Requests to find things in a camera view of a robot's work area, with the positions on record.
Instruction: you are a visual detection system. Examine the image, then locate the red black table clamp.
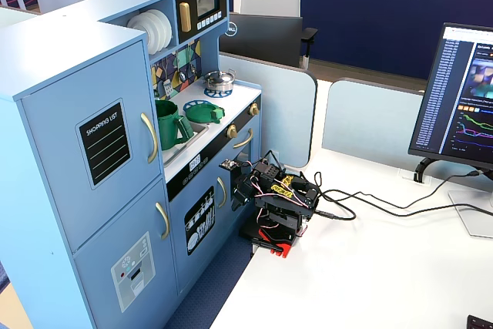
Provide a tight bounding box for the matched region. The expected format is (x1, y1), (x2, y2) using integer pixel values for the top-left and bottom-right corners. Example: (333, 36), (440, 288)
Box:
(250, 227), (298, 260)

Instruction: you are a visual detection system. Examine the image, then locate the black keyboard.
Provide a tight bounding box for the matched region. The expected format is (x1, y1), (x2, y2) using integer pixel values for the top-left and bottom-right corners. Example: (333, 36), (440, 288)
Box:
(466, 314), (493, 329)

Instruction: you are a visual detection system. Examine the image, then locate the black cable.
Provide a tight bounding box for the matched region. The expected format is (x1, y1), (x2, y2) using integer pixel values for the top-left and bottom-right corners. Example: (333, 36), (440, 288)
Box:
(314, 169), (481, 210)
(314, 189), (493, 222)

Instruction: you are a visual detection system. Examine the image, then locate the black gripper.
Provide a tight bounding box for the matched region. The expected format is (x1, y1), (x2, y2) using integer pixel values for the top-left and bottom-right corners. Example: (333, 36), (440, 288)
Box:
(230, 169), (269, 213)

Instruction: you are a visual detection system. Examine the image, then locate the fridge door with shopping list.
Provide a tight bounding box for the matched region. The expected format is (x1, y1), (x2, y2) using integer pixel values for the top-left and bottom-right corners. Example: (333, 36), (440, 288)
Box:
(21, 39), (163, 252)

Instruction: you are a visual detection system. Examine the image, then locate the black Dell monitor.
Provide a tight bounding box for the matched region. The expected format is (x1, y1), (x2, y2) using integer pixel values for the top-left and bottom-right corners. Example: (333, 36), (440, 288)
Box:
(219, 12), (304, 69)

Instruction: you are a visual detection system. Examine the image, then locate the fridge door with ice dispenser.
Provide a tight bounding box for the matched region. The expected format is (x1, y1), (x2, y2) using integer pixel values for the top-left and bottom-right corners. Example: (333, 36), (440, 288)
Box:
(72, 176), (179, 326)

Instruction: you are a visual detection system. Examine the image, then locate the blue wooden toy kitchen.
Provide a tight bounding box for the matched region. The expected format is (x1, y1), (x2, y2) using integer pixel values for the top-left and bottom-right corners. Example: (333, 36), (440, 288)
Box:
(0, 0), (263, 329)

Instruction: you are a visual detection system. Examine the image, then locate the green toy pitcher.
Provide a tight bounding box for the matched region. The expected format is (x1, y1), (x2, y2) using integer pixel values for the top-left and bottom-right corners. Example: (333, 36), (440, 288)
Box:
(155, 99), (196, 152)

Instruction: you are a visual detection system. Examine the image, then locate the steel toy spoon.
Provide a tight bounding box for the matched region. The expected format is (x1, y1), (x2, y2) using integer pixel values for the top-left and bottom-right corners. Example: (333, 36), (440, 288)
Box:
(188, 42), (198, 76)

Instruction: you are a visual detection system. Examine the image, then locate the computer monitor showing graphs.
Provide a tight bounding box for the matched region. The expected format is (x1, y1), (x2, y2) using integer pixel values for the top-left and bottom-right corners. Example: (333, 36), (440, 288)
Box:
(407, 22), (493, 238)

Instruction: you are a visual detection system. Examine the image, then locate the steel toy ladle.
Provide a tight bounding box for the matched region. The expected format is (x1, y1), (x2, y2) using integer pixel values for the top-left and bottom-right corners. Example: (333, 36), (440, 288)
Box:
(177, 48), (189, 85)

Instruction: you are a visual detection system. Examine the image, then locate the small camera circuit board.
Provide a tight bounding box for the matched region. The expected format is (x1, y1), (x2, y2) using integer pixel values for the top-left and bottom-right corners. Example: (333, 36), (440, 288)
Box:
(219, 158), (243, 172)

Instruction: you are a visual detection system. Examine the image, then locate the oven door with window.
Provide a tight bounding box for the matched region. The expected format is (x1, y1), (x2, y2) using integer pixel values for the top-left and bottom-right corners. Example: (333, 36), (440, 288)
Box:
(230, 115), (263, 195)

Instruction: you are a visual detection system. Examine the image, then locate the steel toy pot with lid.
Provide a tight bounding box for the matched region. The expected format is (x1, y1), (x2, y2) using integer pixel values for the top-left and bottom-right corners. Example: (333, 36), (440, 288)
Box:
(203, 69), (237, 92)

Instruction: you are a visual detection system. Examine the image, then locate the light blue desk divider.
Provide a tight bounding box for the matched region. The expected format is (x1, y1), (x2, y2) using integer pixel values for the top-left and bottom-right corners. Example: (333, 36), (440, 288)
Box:
(321, 77), (493, 193)
(218, 52), (319, 170)

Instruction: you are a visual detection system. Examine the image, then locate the white toy plate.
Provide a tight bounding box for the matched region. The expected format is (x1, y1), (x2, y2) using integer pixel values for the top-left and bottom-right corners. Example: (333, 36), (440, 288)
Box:
(152, 8), (173, 47)
(126, 15), (161, 56)
(140, 12), (168, 52)

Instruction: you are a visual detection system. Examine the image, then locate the dishwasher door with dish print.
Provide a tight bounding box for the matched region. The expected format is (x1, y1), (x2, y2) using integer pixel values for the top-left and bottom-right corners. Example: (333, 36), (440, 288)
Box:
(168, 163), (236, 294)

